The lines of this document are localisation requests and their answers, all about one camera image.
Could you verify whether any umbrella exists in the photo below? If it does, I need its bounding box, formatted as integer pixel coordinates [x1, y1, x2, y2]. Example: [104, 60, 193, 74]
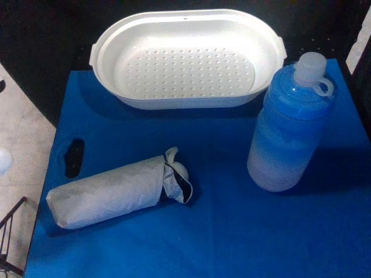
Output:
[46, 146, 194, 230]

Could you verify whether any blue bottle with translucent cap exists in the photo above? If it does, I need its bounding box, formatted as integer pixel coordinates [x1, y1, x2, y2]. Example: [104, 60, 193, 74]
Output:
[246, 52, 334, 193]

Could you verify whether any blue table mat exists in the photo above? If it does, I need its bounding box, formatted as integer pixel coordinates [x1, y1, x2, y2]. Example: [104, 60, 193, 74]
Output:
[23, 58, 371, 278]

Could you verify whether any white oval perforated basin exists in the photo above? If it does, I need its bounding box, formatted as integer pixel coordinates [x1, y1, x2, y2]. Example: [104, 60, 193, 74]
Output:
[89, 8, 287, 110]

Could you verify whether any black metal rack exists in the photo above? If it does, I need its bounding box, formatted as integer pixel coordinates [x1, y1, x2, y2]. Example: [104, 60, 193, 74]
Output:
[0, 196, 28, 278]

